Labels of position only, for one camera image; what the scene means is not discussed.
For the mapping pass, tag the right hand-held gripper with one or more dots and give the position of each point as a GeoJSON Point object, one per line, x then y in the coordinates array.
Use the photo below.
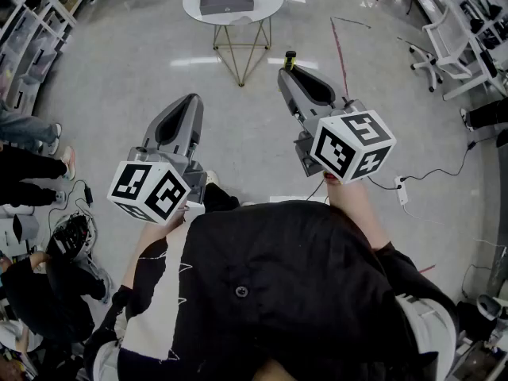
{"type": "Point", "coordinates": [349, 145]}

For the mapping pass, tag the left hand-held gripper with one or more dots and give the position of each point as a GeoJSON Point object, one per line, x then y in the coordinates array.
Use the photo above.
{"type": "Point", "coordinates": [158, 189]}

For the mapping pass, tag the yellow pencil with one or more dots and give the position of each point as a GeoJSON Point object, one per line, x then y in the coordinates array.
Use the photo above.
{"type": "Point", "coordinates": [290, 58]}

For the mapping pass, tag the person's left forearm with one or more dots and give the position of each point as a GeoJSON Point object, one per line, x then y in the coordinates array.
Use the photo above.
{"type": "Point", "coordinates": [147, 244]}

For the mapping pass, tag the person's right forearm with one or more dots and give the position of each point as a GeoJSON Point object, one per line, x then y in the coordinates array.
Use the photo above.
{"type": "Point", "coordinates": [353, 212]}

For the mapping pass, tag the person's white shoe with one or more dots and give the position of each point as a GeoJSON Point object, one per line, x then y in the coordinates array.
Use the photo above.
{"type": "Point", "coordinates": [212, 178]}

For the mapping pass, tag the person's black trouser leg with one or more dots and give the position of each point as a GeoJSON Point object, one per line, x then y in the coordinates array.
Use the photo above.
{"type": "Point", "coordinates": [218, 198]}

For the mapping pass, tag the clear plastic wrapper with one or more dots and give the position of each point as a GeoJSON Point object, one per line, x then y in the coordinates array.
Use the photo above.
{"type": "Point", "coordinates": [241, 20]}

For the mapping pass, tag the black power adapter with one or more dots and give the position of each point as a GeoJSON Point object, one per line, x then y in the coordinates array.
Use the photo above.
{"type": "Point", "coordinates": [89, 195]}

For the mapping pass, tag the white power strip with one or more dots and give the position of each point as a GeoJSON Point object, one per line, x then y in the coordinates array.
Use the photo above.
{"type": "Point", "coordinates": [401, 191]}

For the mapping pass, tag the white mesh chair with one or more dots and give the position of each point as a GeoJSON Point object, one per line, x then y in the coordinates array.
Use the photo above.
{"type": "Point", "coordinates": [448, 34]}

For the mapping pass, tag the person's black shirt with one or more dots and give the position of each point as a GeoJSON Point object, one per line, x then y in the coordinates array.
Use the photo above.
{"type": "Point", "coordinates": [278, 272]}

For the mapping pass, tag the long white desk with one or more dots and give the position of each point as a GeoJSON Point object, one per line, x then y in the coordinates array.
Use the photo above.
{"type": "Point", "coordinates": [476, 10]}

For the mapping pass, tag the white shelving unit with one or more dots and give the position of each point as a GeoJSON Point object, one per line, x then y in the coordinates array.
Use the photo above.
{"type": "Point", "coordinates": [28, 14]}

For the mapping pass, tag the white device with black cone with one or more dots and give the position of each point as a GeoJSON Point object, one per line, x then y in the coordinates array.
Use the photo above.
{"type": "Point", "coordinates": [20, 228]}

